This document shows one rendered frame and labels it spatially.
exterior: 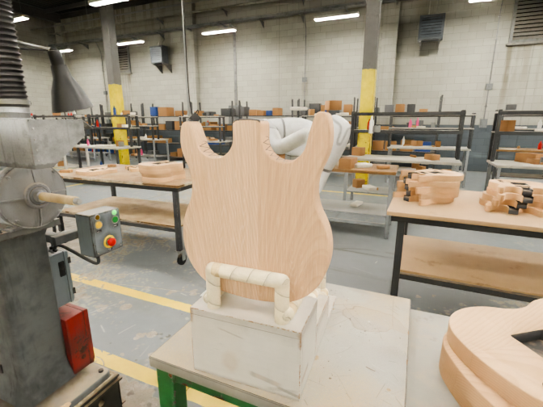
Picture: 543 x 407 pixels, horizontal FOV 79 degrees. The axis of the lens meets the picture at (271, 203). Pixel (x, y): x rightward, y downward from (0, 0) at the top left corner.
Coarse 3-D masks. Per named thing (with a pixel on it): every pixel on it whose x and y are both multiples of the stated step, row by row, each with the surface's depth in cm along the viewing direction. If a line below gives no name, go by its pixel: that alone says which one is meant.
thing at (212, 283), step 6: (210, 276) 73; (210, 282) 74; (216, 282) 74; (210, 288) 74; (216, 288) 74; (210, 294) 74; (216, 294) 75; (210, 300) 75; (216, 300) 75; (210, 306) 75; (216, 306) 75
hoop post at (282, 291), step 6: (276, 288) 68; (282, 288) 67; (288, 288) 68; (276, 294) 68; (282, 294) 68; (288, 294) 69; (276, 300) 69; (282, 300) 68; (288, 300) 69; (276, 306) 69; (282, 306) 68; (288, 306) 69; (276, 312) 69; (282, 312) 69; (276, 318) 70; (282, 318) 69; (282, 324) 69
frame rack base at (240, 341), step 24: (192, 312) 76; (216, 312) 74; (240, 312) 74; (264, 312) 74; (312, 312) 76; (192, 336) 78; (216, 336) 75; (240, 336) 73; (264, 336) 70; (288, 336) 68; (312, 336) 78; (216, 360) 77; (240, 360) 74; (264, 360) 72; (288, 360) 70; (312, 360) 81; (264, 384) 74; (288, 384) 71
